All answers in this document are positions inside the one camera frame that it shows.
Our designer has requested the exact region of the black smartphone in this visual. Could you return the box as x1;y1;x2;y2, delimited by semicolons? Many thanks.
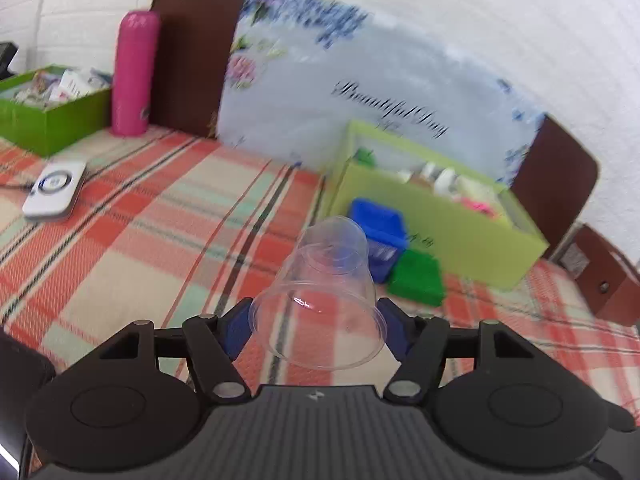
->
0;327;57;466

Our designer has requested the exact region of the white small box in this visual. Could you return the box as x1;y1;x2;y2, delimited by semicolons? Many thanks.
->
59;69;100;99

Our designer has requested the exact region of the pink thermos bottle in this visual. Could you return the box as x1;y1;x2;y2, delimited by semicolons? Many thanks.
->
111;10;161;137

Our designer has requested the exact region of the white round-button device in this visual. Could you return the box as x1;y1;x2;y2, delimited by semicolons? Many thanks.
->
22;160;87;220

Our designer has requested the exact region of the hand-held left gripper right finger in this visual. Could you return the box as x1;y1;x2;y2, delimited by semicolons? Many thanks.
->
377;297;587;404

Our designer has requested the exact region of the red plaid cloth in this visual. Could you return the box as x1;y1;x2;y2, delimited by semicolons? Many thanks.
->
0;127;640;411

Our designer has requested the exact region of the light green cardboard box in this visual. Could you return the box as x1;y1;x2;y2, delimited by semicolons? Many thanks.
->
320;120;550;292

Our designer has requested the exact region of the floral Beautiful Day board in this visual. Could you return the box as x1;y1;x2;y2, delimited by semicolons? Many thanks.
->
215;0;549;187

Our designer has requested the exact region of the black small device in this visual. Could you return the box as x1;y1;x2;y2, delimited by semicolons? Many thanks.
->
0;41;20;79

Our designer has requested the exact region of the clear plastic cup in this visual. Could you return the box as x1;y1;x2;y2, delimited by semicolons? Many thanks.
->
248;216;389;372

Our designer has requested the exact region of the brown cardboard box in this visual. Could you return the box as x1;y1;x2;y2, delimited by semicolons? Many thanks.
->
557;222;640;327

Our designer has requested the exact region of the blue plastic box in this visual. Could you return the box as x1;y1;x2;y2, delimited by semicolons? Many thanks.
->
348;198;409;284

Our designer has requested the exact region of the dark green cardboard box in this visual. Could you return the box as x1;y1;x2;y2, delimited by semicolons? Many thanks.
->
0;64;114;158

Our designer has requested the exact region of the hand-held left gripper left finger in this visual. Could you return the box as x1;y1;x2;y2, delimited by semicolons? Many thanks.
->
54;297;257;402

